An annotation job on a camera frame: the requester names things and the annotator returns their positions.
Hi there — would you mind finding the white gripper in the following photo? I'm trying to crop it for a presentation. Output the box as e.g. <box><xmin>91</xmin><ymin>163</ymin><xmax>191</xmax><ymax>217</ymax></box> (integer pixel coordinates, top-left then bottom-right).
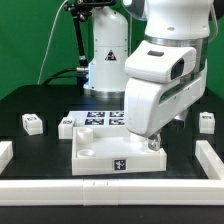
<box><xmin>124</xmin><ymin>41</ymin><xmax>207</xmax><ymax>151</ymax></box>

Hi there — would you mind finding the white square tabletop part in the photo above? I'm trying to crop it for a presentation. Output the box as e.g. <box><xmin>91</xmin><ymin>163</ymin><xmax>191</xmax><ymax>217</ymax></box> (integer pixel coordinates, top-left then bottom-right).
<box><xmin>71</xmin><ymin>126</ymin><xmax>167</xmax><ymax>175</ymax></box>

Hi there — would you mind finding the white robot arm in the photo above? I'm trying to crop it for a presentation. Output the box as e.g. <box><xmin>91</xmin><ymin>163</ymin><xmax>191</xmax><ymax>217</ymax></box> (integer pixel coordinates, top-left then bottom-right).
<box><xmin>85</xmin><ymin>0</ymin><xmax>214</xmax><ymax>150</ymax></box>

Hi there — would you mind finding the white left fence piece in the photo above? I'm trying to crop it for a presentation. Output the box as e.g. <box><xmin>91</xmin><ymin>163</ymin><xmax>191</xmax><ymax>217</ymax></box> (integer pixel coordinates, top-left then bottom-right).
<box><xmin>0</xmin><ymin>141</ymin><xmax>13</xmax><ymax>174</ymax></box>

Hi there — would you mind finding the white right fence rail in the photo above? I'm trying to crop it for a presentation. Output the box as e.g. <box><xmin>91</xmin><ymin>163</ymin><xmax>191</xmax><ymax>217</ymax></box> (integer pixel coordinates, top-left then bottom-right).
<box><xmin>195</xmin><ymin>140</ymin><xmax>224</xmax><ymax>181</ymax></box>

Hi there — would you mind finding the white fence rail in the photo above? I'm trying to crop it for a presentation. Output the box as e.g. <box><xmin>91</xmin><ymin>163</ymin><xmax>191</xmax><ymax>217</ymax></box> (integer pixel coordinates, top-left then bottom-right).
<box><xmin>0</xmin><ymin>179</ymin><xmax>224</xmax><ymax>206</ymax></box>
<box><xmin>195</xmin><ymin>140</ymin><xmax>224</xmax><ymax>181</ymax></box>

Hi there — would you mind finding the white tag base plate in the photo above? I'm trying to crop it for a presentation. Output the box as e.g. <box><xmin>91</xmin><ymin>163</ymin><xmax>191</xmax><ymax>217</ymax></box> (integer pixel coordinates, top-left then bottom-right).
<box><xmin>67</xmin><ymin>111</ymin><xmax>124</xmax><ymax>126</ymax></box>

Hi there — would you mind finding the white front fence rail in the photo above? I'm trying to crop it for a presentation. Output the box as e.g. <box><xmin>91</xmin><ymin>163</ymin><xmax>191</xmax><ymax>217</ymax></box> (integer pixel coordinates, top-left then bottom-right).
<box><xmin>0</xmin><ymin>179</ymin><xmax>224</xmax><ymax>206</ymax></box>

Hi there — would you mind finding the black thick cable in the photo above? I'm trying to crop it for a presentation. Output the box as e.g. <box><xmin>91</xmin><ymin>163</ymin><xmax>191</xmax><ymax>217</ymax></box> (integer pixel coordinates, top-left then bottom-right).
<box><xmin>42</xmin><ymin>67</ymin><xmax>88</xmax><ymax>87</ymax></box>

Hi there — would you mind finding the white thin cable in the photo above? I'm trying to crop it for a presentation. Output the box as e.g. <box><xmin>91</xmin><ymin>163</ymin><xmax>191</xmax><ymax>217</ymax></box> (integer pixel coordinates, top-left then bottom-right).
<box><xmin>37</xmin><ymin>0</ymin><xmax>69</xmax><ymax>85</ymax></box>

